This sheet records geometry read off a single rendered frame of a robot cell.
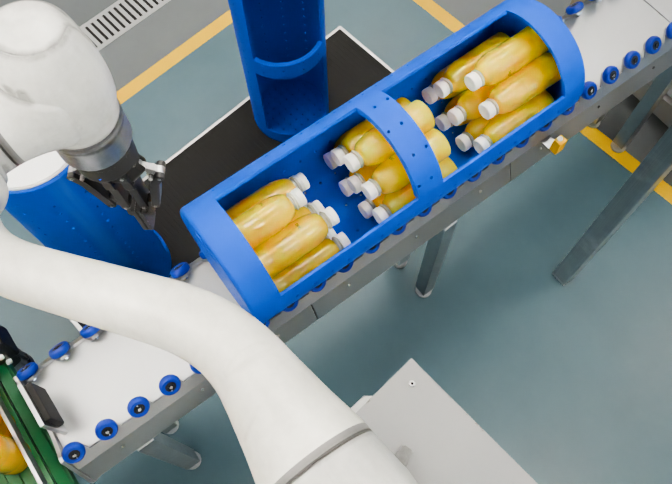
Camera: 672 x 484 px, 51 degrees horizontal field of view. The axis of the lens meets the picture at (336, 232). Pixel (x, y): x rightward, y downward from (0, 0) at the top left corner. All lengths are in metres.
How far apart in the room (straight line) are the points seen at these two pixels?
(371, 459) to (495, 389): 1.98
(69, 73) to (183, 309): 0.26
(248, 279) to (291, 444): 0.79
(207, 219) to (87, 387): 0.49
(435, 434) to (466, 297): 1.26
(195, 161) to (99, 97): 1.89
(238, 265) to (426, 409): 0.44
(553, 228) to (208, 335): 2.25
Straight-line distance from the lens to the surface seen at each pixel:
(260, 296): 1.33
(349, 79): 2.78
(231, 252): 1.30
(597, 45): 1.99
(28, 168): 1.72
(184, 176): 2.63
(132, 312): 0.62
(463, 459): 1.37
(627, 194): 2.06
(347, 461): 0.53
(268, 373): 0.56
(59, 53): 0.72
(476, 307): 2.57
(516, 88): 1.59
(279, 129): 2.65
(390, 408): 1.36
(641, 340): 2.70
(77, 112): 0.76
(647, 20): 2.09
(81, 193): 1.79
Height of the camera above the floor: 2.42
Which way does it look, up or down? 67 degrees down
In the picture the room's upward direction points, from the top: 2 degrees counter-clockwise
